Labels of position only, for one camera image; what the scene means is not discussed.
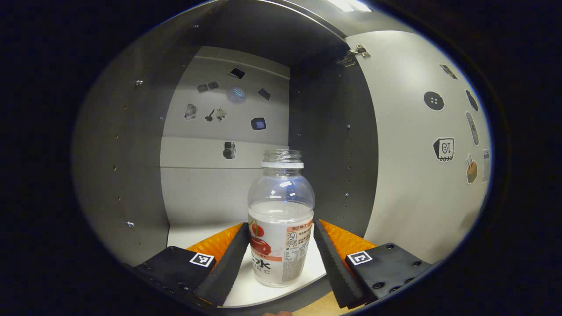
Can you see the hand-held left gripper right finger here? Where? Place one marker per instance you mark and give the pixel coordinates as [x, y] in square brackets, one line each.
[333, 272]

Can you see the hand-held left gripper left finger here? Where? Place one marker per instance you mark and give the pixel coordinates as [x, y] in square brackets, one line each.
[228, 267]

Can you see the grey cabinet door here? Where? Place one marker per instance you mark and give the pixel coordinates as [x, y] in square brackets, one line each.
[404, 175]

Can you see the metal door hinge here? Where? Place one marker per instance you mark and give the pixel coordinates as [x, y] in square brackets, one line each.
[358, 52]

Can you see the clear plastic bottle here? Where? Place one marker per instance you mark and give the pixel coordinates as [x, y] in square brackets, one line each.
[281, 210]

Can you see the wide ceiling light panel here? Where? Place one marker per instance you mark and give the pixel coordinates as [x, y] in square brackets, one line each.
[349, 4]

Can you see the dark grey cabinet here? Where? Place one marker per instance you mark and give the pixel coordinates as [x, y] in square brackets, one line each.
[131, 175]

